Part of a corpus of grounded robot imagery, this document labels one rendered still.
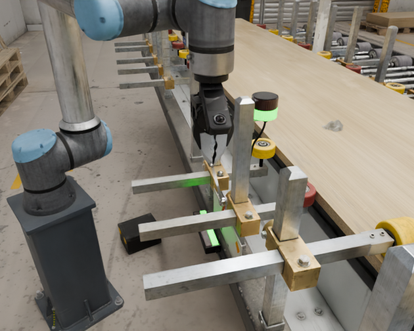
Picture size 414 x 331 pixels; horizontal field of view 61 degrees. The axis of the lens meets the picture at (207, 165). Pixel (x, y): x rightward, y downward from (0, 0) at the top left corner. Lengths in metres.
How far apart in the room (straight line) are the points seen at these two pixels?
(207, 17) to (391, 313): 0.53
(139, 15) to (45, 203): 0.87
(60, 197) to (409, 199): 1.12
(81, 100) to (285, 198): 0.90
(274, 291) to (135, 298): 1.15
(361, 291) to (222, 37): 0.62
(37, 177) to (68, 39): 0.48
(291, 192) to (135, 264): 1.47
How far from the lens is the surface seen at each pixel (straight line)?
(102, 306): 1.80
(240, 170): 0.85
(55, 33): 1.26
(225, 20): 0.68
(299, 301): 1.04
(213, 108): 0.69
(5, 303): 2.02
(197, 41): 0.69
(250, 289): 0.93
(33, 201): 1.41
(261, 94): 0.81
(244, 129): 0.80
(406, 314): 0.45
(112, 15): 0.68
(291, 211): 0.63
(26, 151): 1.31
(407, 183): 1.06
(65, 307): 1.69
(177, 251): 2.01
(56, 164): 1.34
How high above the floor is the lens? 1.42
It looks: 31 degrees down
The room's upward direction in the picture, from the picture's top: straight up
